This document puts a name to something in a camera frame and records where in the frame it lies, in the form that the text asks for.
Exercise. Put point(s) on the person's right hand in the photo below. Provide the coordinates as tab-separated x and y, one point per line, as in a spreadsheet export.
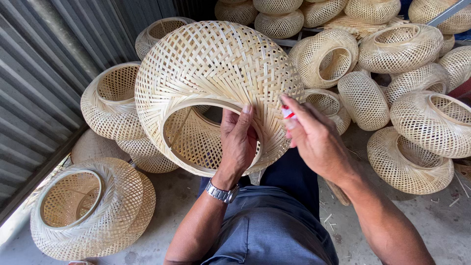
320	143

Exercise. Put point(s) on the person's left hand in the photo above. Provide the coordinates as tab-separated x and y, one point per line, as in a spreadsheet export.
235	147

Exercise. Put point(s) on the small red white tube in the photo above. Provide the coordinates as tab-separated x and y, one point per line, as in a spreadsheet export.
287	112

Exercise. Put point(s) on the large woven bamboo lampshade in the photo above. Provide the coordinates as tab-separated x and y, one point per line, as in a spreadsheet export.
217	62

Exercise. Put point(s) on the dark navy trousers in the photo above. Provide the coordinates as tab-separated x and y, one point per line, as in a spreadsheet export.
294	176

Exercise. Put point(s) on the silver metal wristwatch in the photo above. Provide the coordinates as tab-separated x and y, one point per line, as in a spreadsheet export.
220	193

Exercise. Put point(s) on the short bamboo stick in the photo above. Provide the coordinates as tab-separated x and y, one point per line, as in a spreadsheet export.
336	193

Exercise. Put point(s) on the grey blue shirt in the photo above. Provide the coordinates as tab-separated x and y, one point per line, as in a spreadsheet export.
268	232

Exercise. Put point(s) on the heap of woven bamboo lampshades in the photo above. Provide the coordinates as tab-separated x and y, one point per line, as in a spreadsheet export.
110	99
415	48

